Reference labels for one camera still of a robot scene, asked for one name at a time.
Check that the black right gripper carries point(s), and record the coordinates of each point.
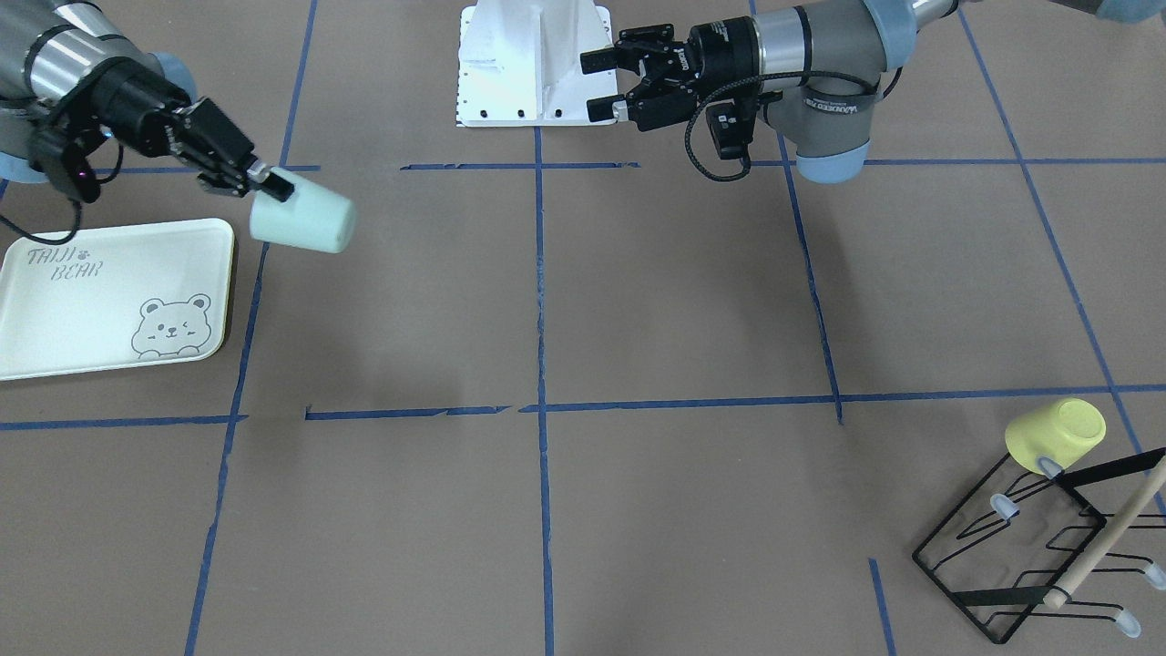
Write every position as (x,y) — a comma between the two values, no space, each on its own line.
(137,102)

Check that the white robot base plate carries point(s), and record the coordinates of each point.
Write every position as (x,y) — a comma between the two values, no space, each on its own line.
(519,63)

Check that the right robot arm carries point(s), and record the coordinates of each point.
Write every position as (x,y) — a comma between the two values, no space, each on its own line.
(71,80)

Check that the wooden rack handle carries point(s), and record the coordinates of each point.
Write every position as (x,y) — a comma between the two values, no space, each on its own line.
(1107,538)

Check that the yellow plastic cup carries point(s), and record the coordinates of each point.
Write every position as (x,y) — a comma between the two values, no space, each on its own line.
(1062,431)

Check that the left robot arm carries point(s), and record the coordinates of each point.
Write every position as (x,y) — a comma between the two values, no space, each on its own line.
(813,73)

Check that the black wire cup rack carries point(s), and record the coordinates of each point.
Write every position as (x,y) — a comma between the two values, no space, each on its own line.
(1003,545)

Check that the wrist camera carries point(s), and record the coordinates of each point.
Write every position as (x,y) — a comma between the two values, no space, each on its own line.
(63,157)
(732,126)

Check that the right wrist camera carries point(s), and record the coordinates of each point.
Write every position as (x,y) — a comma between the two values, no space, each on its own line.
(63,157)

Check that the white bear print tray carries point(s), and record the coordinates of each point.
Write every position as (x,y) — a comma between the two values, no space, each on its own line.
(116,297)

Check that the pale green cup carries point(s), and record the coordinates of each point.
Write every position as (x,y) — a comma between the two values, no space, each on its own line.
(312,218)

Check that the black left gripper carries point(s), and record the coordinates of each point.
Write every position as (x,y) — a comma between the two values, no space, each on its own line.
(721,53)

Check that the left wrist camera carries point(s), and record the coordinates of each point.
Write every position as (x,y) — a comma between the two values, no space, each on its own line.
(732,126)

